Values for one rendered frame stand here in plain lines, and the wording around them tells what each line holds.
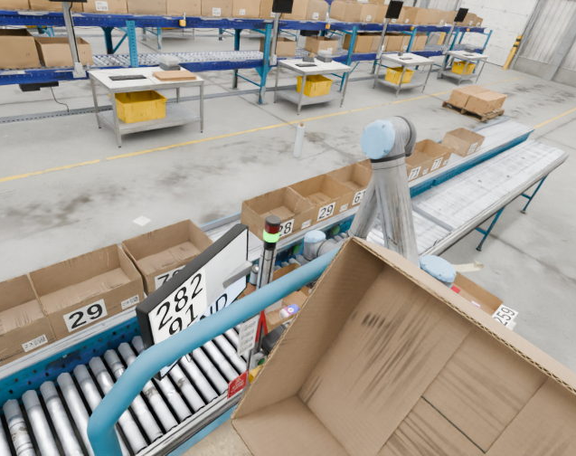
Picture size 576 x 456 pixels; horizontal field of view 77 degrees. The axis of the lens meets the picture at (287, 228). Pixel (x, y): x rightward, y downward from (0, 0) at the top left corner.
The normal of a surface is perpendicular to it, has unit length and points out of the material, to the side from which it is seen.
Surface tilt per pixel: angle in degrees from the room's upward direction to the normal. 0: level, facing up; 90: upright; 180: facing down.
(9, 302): 89
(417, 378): 57
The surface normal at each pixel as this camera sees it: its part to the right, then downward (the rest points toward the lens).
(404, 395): -0.56, -0.18
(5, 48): 0.61, 0.48
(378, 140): -0.73, 0.21
